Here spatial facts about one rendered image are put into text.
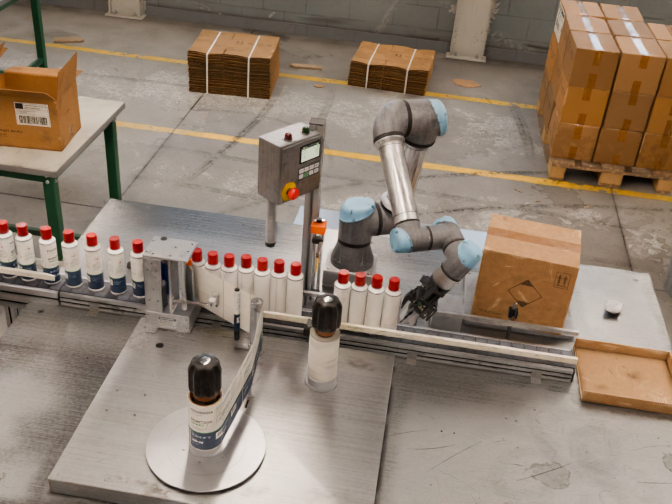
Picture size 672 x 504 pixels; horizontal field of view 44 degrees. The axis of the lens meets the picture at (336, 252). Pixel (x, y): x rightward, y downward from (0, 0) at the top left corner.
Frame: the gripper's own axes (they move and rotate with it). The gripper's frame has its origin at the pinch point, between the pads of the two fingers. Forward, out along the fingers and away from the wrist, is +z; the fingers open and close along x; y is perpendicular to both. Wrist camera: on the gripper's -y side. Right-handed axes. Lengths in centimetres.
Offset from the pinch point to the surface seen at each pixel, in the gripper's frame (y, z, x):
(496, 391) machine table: 15.1, -6.4, 32.1
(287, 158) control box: 0, -24, -58
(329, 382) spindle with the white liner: 31.9, 10.8, -14.4
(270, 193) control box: -1, -11, -56
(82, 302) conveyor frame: 6, 58, -85
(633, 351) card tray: -12, -30, 69
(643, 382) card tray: 1, -30, 71
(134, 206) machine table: -61, 64, -90
